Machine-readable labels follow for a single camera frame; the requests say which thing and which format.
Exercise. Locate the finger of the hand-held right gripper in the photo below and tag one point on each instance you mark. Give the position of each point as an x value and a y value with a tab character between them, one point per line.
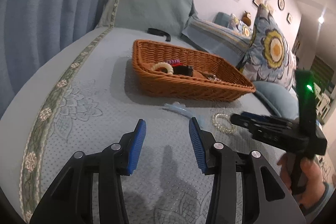
252	123
265	117

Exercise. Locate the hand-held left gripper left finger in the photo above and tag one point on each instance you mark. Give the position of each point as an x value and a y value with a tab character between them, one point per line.
136	145

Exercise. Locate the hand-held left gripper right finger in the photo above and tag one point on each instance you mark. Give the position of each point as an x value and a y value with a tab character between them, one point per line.
197	145

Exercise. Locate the brown wicker basket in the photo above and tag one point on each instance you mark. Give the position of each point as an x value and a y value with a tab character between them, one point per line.
183	85

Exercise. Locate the black wrist watch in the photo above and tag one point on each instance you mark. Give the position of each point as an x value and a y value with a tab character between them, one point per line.
183	70

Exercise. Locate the person's right forearm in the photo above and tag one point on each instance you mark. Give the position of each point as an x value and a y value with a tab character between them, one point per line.
321	200

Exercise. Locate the person's right hand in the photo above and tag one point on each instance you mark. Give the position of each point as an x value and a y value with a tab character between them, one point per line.
312	179

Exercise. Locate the plain blue pillow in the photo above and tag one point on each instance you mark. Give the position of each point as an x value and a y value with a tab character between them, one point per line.
278	98

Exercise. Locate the white chair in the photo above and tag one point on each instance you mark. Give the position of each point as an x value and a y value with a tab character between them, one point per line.
323	103

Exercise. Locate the light blue hair clip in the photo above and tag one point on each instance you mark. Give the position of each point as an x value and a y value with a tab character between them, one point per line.
181	109

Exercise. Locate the large floral pillow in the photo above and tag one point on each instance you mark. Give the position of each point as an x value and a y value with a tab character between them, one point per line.
273	50

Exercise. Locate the small floral pillow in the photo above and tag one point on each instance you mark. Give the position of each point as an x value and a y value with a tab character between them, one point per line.
241	27

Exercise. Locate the striped teal cushion cover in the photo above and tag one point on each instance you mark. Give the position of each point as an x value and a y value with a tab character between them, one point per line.
215	35

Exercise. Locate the brown owl toy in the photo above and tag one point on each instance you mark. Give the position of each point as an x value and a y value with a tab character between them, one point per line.
246	18

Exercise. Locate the ceiling spotlight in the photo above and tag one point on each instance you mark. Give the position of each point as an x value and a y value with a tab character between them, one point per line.
320	19

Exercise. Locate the teal back cushion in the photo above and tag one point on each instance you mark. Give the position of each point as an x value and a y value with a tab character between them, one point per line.
221	18

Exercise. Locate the blue curtain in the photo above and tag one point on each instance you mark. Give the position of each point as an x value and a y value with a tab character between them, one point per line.
47	3

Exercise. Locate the tiny black picture frame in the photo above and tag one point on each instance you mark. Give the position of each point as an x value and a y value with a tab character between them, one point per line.
289	18

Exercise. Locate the butterfly picture frame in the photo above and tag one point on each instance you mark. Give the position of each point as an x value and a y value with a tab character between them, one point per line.
269	7

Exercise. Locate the round wall clock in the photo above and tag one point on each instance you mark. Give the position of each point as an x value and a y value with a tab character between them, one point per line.
281	2

